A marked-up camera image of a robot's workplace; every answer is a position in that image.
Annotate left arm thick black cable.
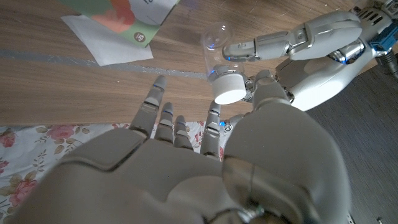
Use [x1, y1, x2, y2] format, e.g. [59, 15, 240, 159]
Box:
[375, 51, 398, 79]

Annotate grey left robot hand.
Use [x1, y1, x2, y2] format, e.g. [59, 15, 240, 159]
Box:
[222, 9, 393, 113]

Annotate colourful cardboard box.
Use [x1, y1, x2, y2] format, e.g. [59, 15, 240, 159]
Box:
[57, 0, 182, 49]

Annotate clear medicine bottle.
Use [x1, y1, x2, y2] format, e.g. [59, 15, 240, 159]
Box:
[200, 21, 246, 85]

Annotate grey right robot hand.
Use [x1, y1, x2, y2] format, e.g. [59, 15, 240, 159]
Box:
[9, 70, 354, 224]

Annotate floral backdrop cloth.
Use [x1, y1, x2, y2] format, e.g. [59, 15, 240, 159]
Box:
[0, 120, 233, 218]

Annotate white paper leaflet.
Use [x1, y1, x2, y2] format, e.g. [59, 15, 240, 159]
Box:
[60, 14, 155, 67]

